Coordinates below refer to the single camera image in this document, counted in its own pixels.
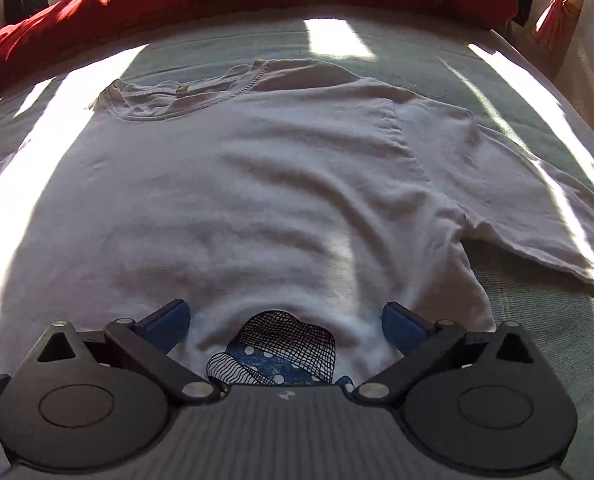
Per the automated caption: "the white printed t-shirt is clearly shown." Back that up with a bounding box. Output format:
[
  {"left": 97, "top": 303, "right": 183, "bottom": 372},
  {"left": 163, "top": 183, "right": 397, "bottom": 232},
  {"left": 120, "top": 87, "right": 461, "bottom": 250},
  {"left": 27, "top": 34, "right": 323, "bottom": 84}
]
[{"left": 0, "top": 60, "right": 594, "bottom": 385}]

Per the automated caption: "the green plaid bed blanket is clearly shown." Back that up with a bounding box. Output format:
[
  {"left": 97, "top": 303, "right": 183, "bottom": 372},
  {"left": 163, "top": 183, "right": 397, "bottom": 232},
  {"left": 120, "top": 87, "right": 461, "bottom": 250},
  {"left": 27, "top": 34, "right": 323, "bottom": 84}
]
[{"left": 0, "top": 6, "right": 594, "bottom": 479}]

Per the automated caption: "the orange curtain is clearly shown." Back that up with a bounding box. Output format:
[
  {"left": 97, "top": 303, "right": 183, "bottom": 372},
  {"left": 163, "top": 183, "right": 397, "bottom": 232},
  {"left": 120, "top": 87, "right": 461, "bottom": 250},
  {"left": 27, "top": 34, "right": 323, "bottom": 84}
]
[{"left": 532, "top": 0, "right": 585, "bottom": 78}]

